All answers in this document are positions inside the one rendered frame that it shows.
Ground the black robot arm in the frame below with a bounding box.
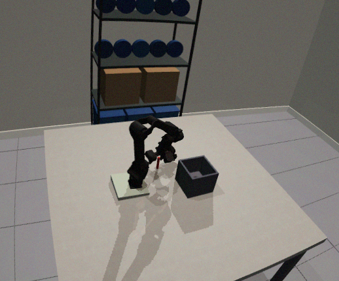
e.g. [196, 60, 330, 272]
[127, 115, 184, 189]

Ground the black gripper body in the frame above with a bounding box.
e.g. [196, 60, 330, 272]
[145, 141, 175, 162]

